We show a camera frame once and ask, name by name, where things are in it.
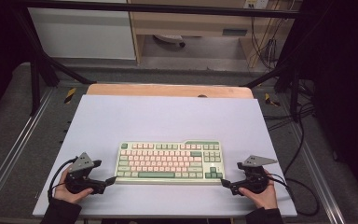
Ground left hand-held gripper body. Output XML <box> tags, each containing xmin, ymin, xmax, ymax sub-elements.
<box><xmin>64</xmin><ymin>151</ymin><xmax>107</xmax><ymax>196</ymax></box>

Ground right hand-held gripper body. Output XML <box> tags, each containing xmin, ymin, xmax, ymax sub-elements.
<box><xmin>228</xmin><ymin>155</ymin><xmax>278</xmax><ymax>197</ymax></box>

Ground green and cream keyboard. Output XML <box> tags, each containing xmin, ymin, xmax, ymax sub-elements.
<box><xmin>114</xmin><ymin>139</ymin><xmax>227</xmax><ymax>187</ymax></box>

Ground person's right hand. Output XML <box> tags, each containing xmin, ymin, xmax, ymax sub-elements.
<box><xmin>238</xmin><ymin>169</ymin><xmax>279</xmax><ymax>210</ymax></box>

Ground person's left hand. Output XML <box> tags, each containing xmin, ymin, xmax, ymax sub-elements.
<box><xmin>53</xmin><ymin>167</ymin><xmax>94</xmax><ymax>204</ymax></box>

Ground yellow clamp left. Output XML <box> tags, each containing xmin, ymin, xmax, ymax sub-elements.
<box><xmin>63</xmin><ymin>87</ymin><xmax>77</xmax><ymax>105</ymax></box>

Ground yellow clamp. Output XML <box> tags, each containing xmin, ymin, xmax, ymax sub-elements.
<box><xmin>264</xmin><ymin>92</ymin><xmax>281</xmax><ymax>107</ymax></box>
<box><xmin>63</xmin><ymin>87</ymin><xmax>77</xmax><ymax>105</ymax></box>

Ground yellow clamp right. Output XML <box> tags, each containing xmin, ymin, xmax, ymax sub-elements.
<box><xmin>264</xmin><ymin>92</ymin><xmax>281</xmax><ymax>107</ymax></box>

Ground white table cover board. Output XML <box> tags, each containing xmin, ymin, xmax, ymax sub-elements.
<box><xmin>32</xmin><ymin>94</ymin><xmax>298</xmax><ymax>218</ymax></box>

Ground black metal stand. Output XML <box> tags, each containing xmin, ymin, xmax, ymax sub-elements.
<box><xmin>244</xmin><ymin>18</ymin><xmax>303</xmax><ymax>123</ymax></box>
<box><xmin>12</xmin><ymin>6</ymin><xmax>97</xmax><ymax>117</ymax></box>

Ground wooden table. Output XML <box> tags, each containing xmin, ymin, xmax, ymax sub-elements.
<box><xmin>86</xmin><ymin>83</ymin><xmax>255</xmax><ymax>100</ymax></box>

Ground white cabinet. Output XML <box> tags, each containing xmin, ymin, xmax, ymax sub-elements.
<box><xmin>27</xmin><ymin>0</ymin><xmax>137</xmax><ymax>61</ymax></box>

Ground white chair base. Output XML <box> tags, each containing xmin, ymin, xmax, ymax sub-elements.
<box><xmin>153</xmin><ymin>34</ymin><xmax>186</xmax><ymax>49</ymax></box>

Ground light wooden desk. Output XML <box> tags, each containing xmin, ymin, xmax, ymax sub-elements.
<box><xmin>127</xmin><ymin>0</ymin><xmax>302</xmax><ymax>68</ymax></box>

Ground white power strip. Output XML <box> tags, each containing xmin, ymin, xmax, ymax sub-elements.
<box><xmin>243</xmin><ymin>0</ymin><xmax>269</xmax><ymax>9</ymax></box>

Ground right hand-held gripper black cable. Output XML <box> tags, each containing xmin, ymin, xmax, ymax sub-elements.
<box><xmin>265</xmin><ymin>172</ymin><xmax>321</xmax><ymax>217</ymax></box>

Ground hand-held gripper black cable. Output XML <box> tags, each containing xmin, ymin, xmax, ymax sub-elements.
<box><xmin>47</xmin><ymin>157</ymin><xmax>78</xmax><ymax>203</ymax></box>
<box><xmin>265</xmin><ymin>172</ymin><xmax>321</xmax><ymax>217</ymax></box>

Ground left hand-held gripper black cable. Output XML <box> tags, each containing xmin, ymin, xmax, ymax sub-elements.
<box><xmin>47</xmin><ymin>157</ymin><xmax>78</xmax><ymax>203</ymax></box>

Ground aluminium rail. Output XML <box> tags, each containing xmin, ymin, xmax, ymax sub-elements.
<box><xmin>0</xmin><ymin>88</ymin><xmax>55</xmax><ymax>216</ymax></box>
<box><xmin>287</xmin><ymin>120</ymin><xmax>346</xmax><ymax>224</ymax></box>

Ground black floor cables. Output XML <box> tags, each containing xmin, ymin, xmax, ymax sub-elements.
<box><xmin>262</xmin><ymin>80</ymin><xmax>317</xmax><ymax>176</ymax></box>

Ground hanging cable bundle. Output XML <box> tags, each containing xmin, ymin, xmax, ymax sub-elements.
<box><xmin>250</xmin><ymin>8</ymin><xmax>293</xmax><ymax>70</ymax></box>

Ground black metal frame crossbar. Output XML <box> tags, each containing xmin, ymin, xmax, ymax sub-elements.
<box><xmin>12</xmin><ymin>0</ymin><xmax>303</xmax><ymax>19</ymax></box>

